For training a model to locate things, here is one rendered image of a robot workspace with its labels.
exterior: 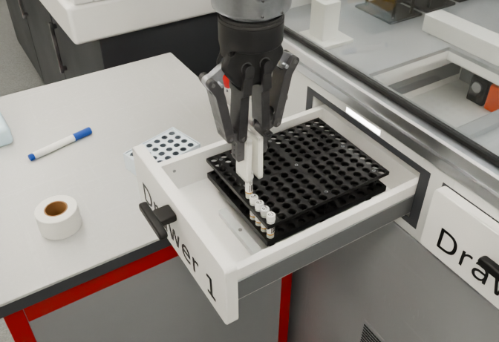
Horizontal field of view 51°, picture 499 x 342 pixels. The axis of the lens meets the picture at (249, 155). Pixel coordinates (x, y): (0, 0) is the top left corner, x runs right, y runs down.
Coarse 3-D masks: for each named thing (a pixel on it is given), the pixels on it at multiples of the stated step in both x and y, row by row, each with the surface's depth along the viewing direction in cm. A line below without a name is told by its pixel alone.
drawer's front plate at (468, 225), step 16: (448, 192) 72; (432, 208) 74; (448, 208) 72; (464, 208) 69; (432, 224) 75; (448, 224) 73; (464, 224) 70; (480, 224) 68; (496, 224) 67; (432, 240) 77; (448, 240) 74; (464, 240) 71; (480, 240) 68; (496, 240) 66; (448, 256) 75; (480, 256) 69; (496, 256) 67; (464, 272) 73; (480, 288) 71; (496, 304) 70
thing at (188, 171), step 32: (352, 128) 90; (192, 160) 85; (384, 160) 85; (192, 192) 86; (384, 192) 86; (224, 224) 80; (320, 224) 72; (352, 224) 75; (384, 224) 79; (256, 256) 67; (288, 256) 70; (320, 256) 74; (256, 288) 69
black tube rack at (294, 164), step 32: (288, 128) 89; (320, 128) 89; (224, 160) 82; (288, 160) 82; (320, 160) 82; (352, 160) 83; (224, 192) 80; (256, 192) 77; (288, 192) 76; (320, 192) 76; (352, 192) 80; (288, 224) 75
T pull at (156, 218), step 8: (144, 208) 72; (160, 208) 72; (168, 208) 72; (144, 216) 72; (152, 216) 70; (160, 216) 71; (168, 216) 71; (176, 216) 71; (152, 224) 69; (160, 224) 69; (160, 232) 68
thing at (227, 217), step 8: (224, 208) 81; (224, 216) 80; (232, 216) 80; (232, 224) 78; (240, 224) 78; (232, 232) 78; (240, 232) 77; (240, 240) 77; (248, 240) 76; (248, 248) 75; (256, 248) 74
